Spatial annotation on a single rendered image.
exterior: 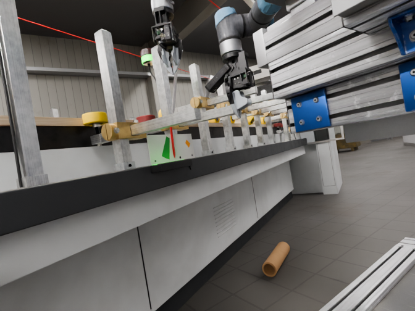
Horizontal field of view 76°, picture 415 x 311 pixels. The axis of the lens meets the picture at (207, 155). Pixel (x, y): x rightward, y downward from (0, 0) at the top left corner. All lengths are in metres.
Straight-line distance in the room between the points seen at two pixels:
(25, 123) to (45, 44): 5.46
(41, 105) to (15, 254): 5.13
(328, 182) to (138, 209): 2.80
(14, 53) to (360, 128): 0.79
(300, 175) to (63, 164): 3.03
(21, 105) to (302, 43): 0.62
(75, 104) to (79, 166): 4.85
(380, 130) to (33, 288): 0.97
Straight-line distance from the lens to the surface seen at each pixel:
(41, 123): 0.95
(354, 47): 0.59
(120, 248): 1.10
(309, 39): 0.64
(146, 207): 0.89
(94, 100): 5.91
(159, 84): 1.05
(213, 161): 1.18
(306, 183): 3.59
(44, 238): 0.71
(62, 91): 5.85
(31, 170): 0.68
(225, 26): 0.96
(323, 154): 3.38
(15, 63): 0.73
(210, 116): 0.96
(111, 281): 1.09
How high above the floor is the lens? 0.71
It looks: 1 degrees down
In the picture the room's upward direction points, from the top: 9 degrees counter-clockwise
